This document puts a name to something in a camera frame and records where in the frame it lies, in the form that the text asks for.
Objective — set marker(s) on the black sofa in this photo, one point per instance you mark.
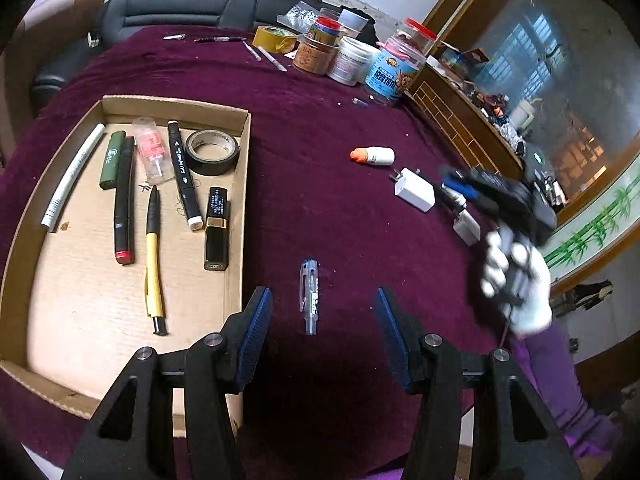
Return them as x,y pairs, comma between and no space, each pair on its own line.
175,7

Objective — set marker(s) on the yellow tape roll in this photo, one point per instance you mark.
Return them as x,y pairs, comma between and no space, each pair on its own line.
265,46

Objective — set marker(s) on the wooden brick-pattern cabinet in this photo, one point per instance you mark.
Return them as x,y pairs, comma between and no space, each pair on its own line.
450,110

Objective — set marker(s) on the white plastic tube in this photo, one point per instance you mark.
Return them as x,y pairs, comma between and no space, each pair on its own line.
70,180

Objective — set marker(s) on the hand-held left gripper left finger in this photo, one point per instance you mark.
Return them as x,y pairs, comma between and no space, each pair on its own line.
255,340

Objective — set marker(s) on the clear plastic bag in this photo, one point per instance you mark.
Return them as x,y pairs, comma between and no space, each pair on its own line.
300,12

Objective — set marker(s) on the person's right forearm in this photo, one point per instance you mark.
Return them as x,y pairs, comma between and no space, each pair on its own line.
555,390

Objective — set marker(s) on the white wall charger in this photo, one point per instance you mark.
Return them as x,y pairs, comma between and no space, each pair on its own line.
415,192

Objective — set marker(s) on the clear plastic pen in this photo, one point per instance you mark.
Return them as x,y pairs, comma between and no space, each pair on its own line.
310,300

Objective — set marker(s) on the bamboo print panel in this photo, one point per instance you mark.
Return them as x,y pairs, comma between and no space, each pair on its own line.
600,225

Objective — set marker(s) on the blue and red lid jar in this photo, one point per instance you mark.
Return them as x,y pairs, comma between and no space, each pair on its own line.
327,27

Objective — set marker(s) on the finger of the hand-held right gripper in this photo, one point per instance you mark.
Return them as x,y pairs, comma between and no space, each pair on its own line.
462,190
457,174

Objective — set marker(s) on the red-lid clear plastic jar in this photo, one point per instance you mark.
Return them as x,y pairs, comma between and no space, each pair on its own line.
417,35

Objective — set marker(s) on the white labelled jar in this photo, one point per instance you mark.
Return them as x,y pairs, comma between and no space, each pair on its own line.
350,62

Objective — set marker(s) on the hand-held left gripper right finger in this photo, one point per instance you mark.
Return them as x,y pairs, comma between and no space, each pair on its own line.
392,340

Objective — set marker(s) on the black lipstick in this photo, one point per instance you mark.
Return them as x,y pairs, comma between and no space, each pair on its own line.
216,240

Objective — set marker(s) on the blue cartoon-label plastic jar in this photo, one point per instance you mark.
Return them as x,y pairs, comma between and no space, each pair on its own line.
390,77

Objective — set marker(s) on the maroon tablecloth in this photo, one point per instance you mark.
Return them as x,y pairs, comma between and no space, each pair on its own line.
310,185

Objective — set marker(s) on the small white orange-capped bottle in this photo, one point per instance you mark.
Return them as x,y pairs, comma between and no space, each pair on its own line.
377,155

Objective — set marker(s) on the white square power adapter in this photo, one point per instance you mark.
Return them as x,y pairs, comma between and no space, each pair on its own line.
467,227

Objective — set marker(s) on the clear pink-label packet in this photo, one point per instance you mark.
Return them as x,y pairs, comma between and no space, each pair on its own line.
150,147

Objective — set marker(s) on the green marker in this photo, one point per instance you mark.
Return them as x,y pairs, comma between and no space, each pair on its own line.
111,160

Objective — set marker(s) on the black white-ended marker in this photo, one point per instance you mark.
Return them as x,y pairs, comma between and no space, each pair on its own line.
181,170

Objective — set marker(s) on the person's right hand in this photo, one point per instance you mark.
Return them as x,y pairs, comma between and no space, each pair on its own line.
537,290

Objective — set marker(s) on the cardboard tray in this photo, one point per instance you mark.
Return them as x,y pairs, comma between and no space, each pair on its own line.
85,285

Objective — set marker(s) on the yellow ballpoint pen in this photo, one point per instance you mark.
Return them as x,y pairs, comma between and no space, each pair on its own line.
154,270

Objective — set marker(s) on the orange-brown filled jar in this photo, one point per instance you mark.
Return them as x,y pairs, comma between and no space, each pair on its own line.
312,55

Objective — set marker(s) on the black tape roll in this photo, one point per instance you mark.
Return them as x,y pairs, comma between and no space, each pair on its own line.
215,166

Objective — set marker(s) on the black red-ended marker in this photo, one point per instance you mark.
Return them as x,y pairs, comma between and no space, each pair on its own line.
123,200

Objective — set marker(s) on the wood-framed glass partition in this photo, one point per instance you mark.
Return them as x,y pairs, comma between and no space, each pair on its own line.
550,60

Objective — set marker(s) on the thin black pen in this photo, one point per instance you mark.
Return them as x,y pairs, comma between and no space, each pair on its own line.
217,39

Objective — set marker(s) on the white pen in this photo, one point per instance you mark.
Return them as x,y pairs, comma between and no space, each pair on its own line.
251,50
272,59

